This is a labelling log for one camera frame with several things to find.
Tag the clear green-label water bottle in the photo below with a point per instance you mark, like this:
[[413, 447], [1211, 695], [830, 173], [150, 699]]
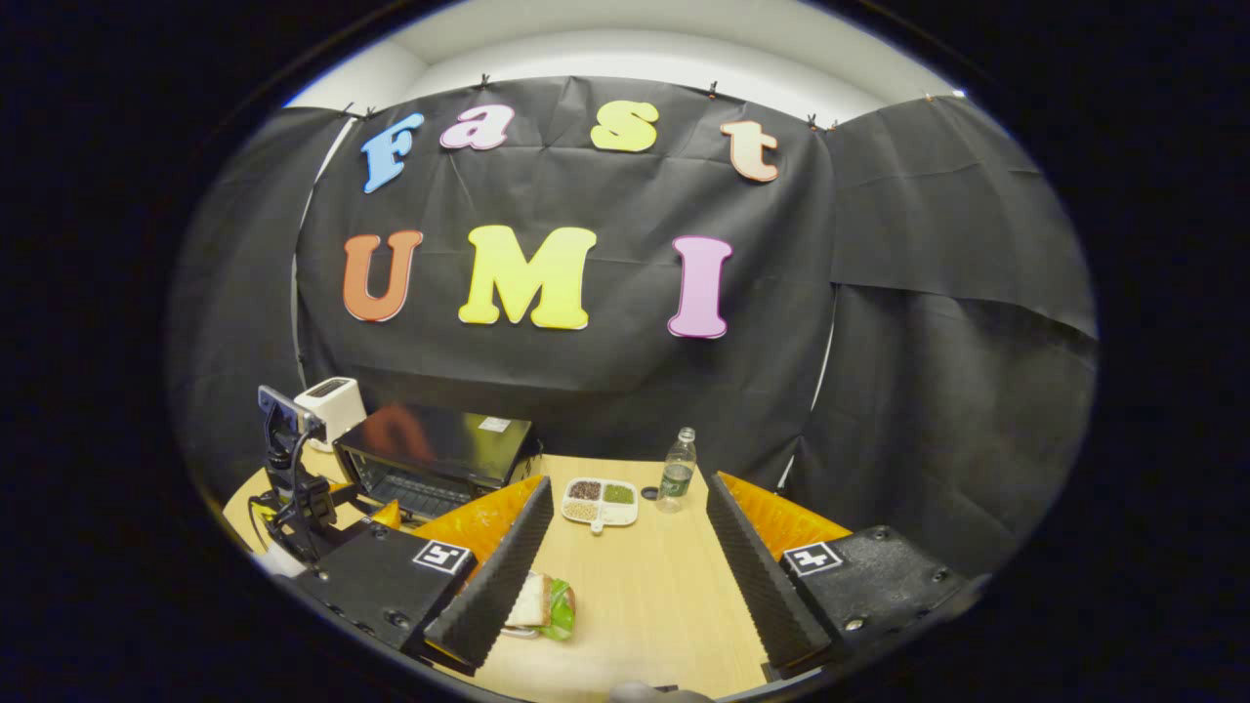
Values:
[[676, 478]]

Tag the white divided dish of beans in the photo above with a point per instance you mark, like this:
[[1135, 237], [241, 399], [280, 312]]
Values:
[[598, 500]]

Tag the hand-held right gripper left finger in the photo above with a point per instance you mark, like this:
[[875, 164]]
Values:
[[493, 591]]

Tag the black electric oven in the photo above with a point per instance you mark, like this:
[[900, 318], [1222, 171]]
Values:
[[439, 439]]

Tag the sandwich with lettuce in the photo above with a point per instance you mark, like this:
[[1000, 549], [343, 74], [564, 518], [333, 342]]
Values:
[[532, 600]]

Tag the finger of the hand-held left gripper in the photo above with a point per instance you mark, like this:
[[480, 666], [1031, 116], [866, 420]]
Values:
[[388, 515]]

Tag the white toaster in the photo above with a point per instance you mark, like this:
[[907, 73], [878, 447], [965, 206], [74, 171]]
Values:
[[332, 405]]

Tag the black backdrop cloth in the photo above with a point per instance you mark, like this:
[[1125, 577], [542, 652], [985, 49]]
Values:
[[605, 381]]

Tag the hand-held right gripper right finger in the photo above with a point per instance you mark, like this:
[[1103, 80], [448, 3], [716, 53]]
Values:
[[767, 586]]

